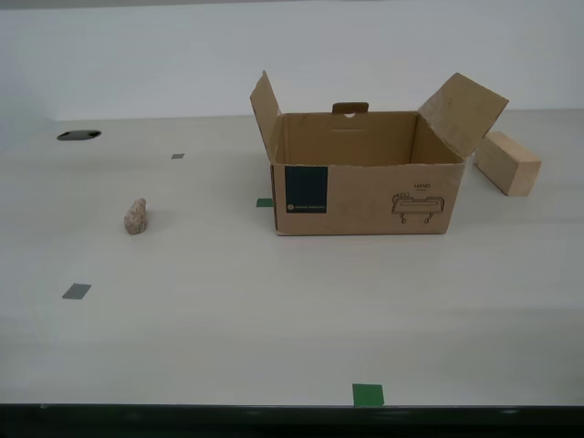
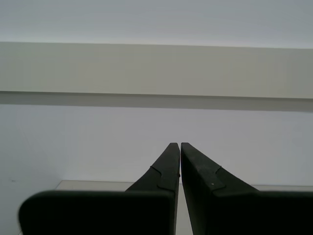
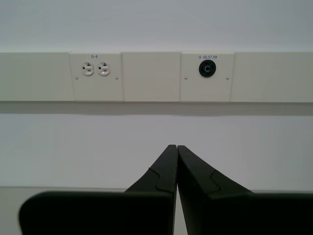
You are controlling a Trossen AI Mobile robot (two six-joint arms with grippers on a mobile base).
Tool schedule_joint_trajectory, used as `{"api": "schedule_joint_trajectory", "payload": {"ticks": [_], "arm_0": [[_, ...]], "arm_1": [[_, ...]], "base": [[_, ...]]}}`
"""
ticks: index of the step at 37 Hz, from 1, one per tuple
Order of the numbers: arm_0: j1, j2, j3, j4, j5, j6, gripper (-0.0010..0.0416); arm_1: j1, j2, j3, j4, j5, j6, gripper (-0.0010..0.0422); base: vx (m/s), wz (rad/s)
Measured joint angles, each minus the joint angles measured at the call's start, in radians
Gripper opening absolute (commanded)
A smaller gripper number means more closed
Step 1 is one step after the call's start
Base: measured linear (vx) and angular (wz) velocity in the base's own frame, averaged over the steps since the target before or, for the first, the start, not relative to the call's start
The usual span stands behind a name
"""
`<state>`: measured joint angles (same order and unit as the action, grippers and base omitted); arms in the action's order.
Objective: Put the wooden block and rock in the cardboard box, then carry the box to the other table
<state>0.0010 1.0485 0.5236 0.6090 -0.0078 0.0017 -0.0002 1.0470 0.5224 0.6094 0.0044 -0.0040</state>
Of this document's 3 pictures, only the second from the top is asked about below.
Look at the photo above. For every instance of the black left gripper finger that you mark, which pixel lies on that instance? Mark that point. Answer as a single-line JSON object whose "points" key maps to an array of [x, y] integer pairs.
{"points": [[110, 213], [232, 210]]}

